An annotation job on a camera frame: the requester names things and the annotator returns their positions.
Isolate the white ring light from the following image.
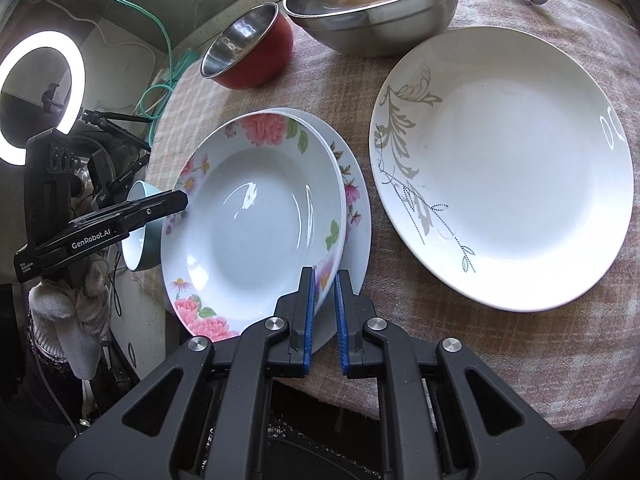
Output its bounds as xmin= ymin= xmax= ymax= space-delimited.
xmin=0 ymin=30 xmax=87 ymax=165

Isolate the wide pink floral plate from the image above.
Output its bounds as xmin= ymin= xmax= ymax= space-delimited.
xmin=270 ymin=107 xmax=373 ymax=356

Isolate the light blue bowl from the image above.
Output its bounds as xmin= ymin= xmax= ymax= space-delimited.
xmin=121 ymin=180 xmax=173 ymax=273

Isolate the white plate grey leaf print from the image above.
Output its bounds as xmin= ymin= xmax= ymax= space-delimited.
xmin=369 ymin=25 xmax=635 ymax=312

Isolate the person's left forearm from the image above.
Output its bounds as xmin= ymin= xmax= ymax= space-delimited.
xmin=20 ymin=352 xmax=88 ymax=423

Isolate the person's left hand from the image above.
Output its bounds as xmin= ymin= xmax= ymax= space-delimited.
xmin=28 ymin=259 xmax=112 ymax=377

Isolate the black tripod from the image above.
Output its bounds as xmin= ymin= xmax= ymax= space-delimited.
xmin=80 ymin=109 xmax=152 ymax=152

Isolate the red bowl steel interior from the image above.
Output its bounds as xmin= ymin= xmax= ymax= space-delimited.
xmin=200 ymin=2 xmax=295 ymax=90

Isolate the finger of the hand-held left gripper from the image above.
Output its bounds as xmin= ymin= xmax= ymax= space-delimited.
xmin=117 ymin=189 xmax=189 ymax=226

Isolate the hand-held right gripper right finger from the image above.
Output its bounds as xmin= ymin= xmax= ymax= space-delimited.
xmin=335 ymin=270 xmax=586 ymax=480

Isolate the green cable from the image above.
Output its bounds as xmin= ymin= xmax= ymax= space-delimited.
xmin=52 ymin=0 xmax=201 ymax=123

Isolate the pink plaid cloth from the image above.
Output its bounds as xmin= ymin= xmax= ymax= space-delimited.
xmin=150 ymin=0 xmax=640 ymax=421

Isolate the large stainless steel bowl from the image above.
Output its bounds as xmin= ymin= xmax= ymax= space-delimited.
xmin=282 ymin=0 xmax=461 ymax=58

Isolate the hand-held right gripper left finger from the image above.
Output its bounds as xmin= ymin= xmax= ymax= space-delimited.
xmin=57 ymin=266 xmax=317 ymax=480

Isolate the deep pink floral plate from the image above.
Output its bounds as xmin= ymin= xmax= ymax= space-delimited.
xmin=160 ymin=110 xmax=348 ymax=343

